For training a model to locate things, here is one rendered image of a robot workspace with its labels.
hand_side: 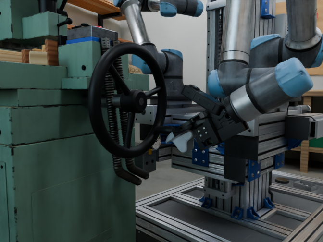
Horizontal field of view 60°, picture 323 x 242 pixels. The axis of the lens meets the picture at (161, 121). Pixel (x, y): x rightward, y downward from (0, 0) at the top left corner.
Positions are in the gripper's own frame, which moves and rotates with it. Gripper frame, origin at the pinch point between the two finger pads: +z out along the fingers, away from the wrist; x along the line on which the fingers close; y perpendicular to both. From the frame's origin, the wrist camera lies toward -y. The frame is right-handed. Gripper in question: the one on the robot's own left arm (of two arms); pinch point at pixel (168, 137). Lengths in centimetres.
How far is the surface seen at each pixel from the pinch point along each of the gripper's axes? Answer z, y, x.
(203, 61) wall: 91, -121, 313
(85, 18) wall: 184, -246, 222
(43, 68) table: 11.6, -27.2, -20.0
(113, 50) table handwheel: -6.2, -21.0, -14.9
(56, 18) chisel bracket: 13.3, -47.2, -7.3
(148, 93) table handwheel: -1.1, -12.7, -1.4
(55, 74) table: 12.3, -26.1, -16.9
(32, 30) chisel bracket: 22, -49, -10
